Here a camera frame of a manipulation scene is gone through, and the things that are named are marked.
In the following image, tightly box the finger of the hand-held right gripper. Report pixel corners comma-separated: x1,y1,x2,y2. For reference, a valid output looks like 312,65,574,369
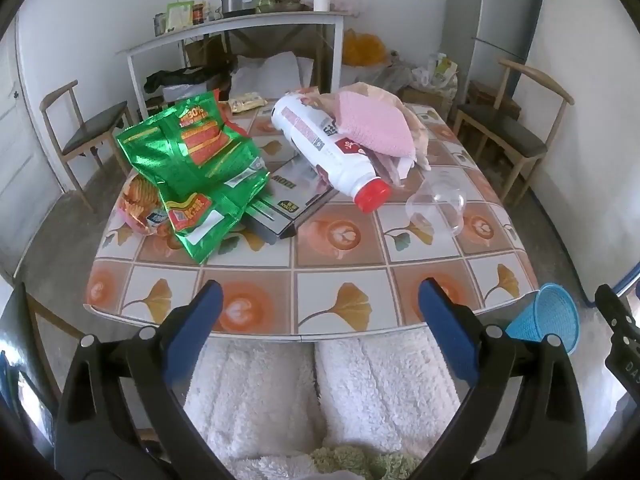
594,284,640,396

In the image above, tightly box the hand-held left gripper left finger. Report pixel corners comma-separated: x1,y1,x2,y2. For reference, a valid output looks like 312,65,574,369
55,279,224,480

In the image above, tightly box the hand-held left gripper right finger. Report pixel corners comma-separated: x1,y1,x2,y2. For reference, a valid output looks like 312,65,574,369
418,278,587,480

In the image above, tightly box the blue mesh wastebasket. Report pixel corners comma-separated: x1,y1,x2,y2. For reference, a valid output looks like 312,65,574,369
505,282,581,356

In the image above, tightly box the pink blue snack bag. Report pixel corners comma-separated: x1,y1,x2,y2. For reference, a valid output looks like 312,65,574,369
117,172,176,240

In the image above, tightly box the green snack bag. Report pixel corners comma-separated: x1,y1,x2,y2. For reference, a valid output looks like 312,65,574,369
116,91,273,265

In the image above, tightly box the white bottle red cap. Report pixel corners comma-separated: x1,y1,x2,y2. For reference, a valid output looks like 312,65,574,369
270,91,392,214

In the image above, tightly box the clear plastic cup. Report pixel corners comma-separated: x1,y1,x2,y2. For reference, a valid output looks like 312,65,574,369
406,170,467,237

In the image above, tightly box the tile pattern tablecloth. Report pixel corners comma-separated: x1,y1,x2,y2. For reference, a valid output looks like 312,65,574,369
84,87,540,341

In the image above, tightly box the black flat box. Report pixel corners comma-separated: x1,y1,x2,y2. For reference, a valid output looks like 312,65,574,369
243,156,342,246

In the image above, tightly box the green fleece cloth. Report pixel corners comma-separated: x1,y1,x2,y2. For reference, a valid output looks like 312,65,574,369
310,447,421,480

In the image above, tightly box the wooden chair dark seat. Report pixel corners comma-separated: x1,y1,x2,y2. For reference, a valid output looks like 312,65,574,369
39,80,136,211
452,58,575,206

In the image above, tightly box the pink knitted cloth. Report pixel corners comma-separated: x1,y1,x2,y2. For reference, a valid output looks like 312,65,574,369
336,91,416,157

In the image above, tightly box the yellow snack packet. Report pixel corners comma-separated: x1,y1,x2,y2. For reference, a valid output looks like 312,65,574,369
229,91,267,113

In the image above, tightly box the cardboard box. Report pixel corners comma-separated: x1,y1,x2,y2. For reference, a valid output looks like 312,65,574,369
400,85,458,111

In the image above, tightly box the brown wooden stool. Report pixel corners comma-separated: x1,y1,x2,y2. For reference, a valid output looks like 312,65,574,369
467,80,521,121

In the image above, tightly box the white door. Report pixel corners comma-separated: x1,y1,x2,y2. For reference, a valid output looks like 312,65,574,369
0,35,66,281

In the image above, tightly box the black cloth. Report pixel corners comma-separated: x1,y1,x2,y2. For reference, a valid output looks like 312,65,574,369
145,66,231,95

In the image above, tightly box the white plastic bag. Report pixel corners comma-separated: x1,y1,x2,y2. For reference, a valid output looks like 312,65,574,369
410,52,460,93

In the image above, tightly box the crumpled white paper sheet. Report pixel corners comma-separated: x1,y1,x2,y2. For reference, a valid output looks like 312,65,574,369
229,51,316,101

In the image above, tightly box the yellow plastic bag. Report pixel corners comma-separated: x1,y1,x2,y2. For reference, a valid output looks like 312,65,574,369
342,30,388,67

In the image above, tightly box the white side table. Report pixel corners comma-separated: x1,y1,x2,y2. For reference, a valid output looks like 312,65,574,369
116,10,361,121

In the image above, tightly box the green food packet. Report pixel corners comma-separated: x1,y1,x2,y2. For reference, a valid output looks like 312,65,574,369
165,1,195,31

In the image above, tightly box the grey refrigerator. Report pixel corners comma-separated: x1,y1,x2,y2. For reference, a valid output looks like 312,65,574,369
472,0,543,66

